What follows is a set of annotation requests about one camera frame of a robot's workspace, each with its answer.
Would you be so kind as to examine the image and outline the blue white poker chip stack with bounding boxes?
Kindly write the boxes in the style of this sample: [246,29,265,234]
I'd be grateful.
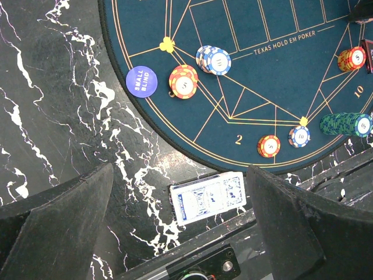
[288,125,310,148]

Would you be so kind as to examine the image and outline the orange poker chip stack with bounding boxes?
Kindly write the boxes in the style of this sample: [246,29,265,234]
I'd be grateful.
[257,135,281,158]

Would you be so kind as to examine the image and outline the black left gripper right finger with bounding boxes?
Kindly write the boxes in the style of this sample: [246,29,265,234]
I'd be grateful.
[247,165,372,279]

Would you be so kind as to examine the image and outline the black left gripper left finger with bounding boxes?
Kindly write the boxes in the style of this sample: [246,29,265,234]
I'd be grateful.
[1,163,114,279]

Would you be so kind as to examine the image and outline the purple small blind button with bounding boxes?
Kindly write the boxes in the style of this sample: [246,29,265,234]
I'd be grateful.
[125,65,158,98]

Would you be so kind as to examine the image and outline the round blue poker mat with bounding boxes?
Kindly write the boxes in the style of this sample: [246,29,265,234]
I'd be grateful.
[98,1,372,174]

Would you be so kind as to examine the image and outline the orange chips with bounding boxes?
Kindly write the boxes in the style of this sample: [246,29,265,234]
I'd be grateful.
[337,46,366,72]
[168,64,198,99]

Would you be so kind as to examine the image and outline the blue white chips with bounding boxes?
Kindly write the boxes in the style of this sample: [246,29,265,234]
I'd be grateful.
[195,45,231,76]

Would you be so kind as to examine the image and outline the blue playing card box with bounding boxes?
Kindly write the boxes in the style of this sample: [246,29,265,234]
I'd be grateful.
[170,171,247,226]

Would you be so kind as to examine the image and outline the green poker chip stack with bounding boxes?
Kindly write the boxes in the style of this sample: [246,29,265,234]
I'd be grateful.
[319,113,372,138]

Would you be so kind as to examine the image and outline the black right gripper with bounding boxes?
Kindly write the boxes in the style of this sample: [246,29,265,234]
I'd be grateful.
[348,0,373,23]

